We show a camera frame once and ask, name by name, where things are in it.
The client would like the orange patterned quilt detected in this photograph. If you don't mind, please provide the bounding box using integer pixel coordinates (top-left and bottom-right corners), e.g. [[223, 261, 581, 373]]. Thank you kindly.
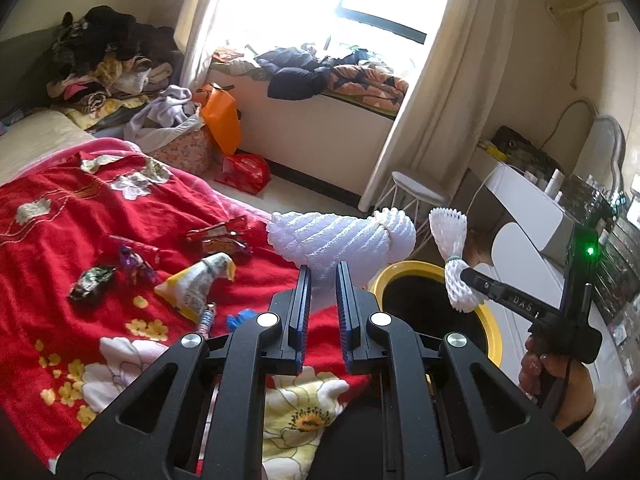
[[325, 60, 411, 108]]

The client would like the red brown snack wrapper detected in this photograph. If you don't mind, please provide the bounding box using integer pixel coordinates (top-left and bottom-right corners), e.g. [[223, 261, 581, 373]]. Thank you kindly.
[[200, 237, 253, 263]]

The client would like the orange bag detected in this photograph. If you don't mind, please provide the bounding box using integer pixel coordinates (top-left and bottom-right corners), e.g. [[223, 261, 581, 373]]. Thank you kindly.
[[194, 82, 243, 157]]

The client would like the purple candy wrapper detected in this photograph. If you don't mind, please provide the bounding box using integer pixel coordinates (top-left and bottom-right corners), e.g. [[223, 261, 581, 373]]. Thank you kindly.
[[117, 245, 158, 286]]

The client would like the beige bed sheet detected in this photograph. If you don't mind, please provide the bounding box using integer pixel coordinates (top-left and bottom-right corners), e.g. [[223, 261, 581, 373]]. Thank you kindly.
[[0, 110, 96, 171]]

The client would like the cream curtain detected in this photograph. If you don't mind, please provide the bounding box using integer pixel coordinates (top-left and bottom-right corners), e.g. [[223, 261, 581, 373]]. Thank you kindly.
[[357, 0, 526, 213], [172, 0, 236, 93]]

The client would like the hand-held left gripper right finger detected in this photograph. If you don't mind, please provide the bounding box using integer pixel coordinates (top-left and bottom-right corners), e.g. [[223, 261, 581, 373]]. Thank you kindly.
[[335, 261, 586, 480]]

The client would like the red plastic bag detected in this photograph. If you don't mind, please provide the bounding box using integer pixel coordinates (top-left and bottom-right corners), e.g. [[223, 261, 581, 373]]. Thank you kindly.
[[214, 153, 272, 196]]

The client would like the person's right forearm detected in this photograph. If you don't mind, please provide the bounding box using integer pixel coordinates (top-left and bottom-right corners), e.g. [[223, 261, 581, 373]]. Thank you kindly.
[[552, 407, 597, 437]]

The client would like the dark brown snack wrapper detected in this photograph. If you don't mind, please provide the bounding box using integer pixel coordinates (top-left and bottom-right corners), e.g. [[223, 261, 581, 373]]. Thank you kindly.
[[67, 265, 118, 302]]

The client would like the black bag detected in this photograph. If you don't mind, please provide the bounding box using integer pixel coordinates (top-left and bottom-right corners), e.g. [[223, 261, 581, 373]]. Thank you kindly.
[[487, 126, 563, 181]]

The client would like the white oval framed mirror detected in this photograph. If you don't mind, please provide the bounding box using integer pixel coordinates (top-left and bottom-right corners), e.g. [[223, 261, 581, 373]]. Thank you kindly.
[[570, 112, 628, 196]]

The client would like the large white foam fruit net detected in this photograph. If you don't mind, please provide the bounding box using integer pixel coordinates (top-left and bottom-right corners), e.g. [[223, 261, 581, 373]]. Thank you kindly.
[[266, 208, 417, 293]]

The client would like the red white snack wrapper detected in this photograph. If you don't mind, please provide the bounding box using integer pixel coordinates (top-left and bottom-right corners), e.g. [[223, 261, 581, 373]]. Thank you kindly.
[[186, 216, 251, 243]]

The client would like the grey bed headboard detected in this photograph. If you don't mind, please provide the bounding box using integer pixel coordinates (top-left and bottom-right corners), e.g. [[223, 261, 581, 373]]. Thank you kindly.
[[0, 25, 66, 116]]

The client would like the person's right hand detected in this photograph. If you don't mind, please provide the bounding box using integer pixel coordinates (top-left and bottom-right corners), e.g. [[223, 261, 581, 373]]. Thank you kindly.
[[518, 335, 597, 418]]

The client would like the row of cosmetic bottles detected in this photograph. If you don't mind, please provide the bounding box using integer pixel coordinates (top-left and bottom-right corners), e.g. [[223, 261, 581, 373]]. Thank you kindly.
[[522, 167, 631, 221]]

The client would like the red floral blanket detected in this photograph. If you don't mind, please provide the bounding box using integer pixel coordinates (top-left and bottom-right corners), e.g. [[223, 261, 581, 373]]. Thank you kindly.
[[0, 137, 371, 480]]

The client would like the blue snack wrapper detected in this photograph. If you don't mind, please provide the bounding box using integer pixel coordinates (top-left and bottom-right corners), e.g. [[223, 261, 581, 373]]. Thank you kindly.
[[226, 310, 263, 333]]

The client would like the pale lavender garment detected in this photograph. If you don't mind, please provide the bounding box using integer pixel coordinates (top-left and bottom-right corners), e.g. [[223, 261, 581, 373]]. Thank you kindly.
[[124, 85, 206, 153]]

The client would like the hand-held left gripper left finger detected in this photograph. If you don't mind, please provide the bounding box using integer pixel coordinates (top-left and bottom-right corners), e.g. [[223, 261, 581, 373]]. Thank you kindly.
[[54, 262, 321, 480]]

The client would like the white dressing table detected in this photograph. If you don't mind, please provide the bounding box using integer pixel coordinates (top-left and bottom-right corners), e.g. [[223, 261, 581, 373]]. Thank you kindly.
[[467, 147, 601, 281]]

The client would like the small white foam fruit net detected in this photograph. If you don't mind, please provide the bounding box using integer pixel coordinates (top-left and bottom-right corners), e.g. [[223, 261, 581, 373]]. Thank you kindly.
[[428, 207, 490, 313]]

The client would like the yellow rimmed black trash bin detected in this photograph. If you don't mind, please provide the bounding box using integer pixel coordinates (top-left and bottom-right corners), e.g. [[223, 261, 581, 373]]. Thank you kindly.
[[369, 260, 504, 367]]

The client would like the pile of clothes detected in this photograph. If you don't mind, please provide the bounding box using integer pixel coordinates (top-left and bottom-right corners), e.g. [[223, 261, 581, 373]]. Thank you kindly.
[[45, 5, 183, 126]]

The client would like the long red snack wrapper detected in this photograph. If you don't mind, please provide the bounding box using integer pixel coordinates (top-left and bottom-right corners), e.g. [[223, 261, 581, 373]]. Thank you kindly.
[[102, 234, 161, 265]]

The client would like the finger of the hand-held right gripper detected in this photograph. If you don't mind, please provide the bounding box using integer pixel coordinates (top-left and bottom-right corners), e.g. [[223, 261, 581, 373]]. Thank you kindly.
[[460, 267, 563, 318]]

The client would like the yellow white snack bag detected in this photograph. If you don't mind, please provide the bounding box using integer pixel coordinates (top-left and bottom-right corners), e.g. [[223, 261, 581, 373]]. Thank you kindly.
[[154, 252, 236, 323]]

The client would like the dark navy jacket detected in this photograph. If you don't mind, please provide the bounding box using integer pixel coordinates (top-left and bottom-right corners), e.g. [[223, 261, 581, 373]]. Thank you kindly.
[[255, 46, 346, 101]]

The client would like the floral fabric basket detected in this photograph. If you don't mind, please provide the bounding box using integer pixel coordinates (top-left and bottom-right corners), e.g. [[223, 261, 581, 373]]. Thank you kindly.
[[147, 127, 216, 176]]

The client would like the white bay window ledge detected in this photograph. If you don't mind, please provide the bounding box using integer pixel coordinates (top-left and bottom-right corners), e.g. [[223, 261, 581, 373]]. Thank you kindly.
[[205, 67, 401, 181]]

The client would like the white wire frame stool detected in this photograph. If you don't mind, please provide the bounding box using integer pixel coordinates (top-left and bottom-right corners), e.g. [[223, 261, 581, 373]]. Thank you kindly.
[[385, 170, 448, 226]]

